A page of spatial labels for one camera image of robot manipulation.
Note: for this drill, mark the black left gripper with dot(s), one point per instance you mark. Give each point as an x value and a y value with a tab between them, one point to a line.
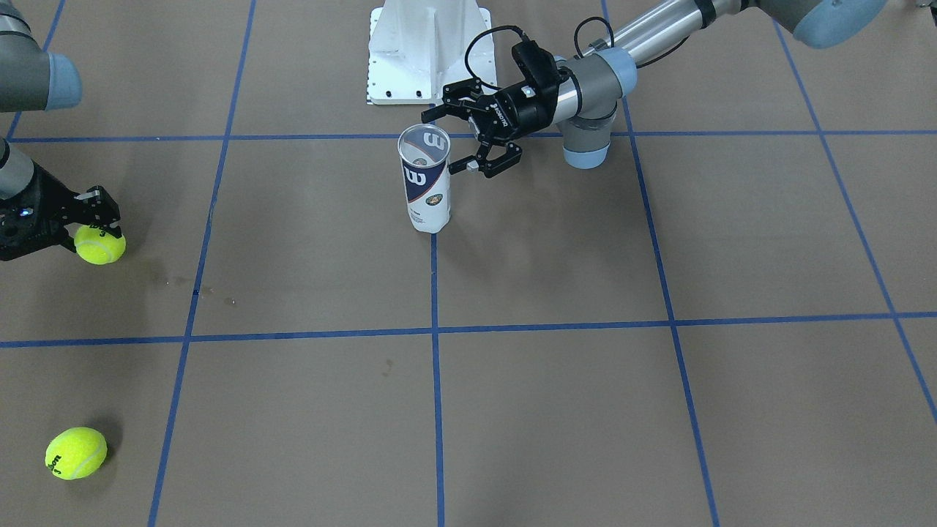
528	110

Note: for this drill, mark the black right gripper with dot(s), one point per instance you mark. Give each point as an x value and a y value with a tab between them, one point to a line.
44	196

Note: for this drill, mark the yellow Wilson tennis ball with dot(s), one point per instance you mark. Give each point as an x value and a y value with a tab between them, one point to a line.
98	247

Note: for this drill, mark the clear tennis ball can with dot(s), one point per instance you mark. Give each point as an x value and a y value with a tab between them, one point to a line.
424	155

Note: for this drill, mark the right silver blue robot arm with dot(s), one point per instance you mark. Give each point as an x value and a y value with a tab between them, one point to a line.
31	80

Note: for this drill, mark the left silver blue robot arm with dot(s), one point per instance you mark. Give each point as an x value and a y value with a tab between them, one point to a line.
580	95

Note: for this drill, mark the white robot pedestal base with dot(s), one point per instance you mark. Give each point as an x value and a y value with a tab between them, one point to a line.
417	47

